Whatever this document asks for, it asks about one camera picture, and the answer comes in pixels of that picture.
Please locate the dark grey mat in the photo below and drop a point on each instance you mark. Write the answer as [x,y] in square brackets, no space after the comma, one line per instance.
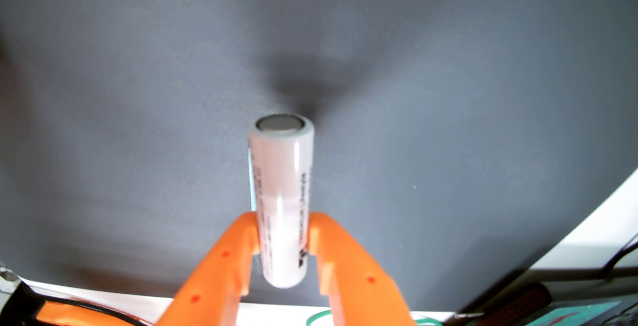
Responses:
[124,116]

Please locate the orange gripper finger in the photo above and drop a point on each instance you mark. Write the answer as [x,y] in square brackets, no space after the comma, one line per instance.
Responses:
[359,286]
[214,286]

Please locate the light blue tape piece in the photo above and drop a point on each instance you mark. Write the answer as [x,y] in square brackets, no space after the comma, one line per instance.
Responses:
[251,191]

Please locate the black Dell laptop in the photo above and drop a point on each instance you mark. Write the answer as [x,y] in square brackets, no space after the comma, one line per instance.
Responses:
[518,306]

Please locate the white cylindrical battery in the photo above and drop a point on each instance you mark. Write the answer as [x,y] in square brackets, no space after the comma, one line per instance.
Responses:
[281,191]

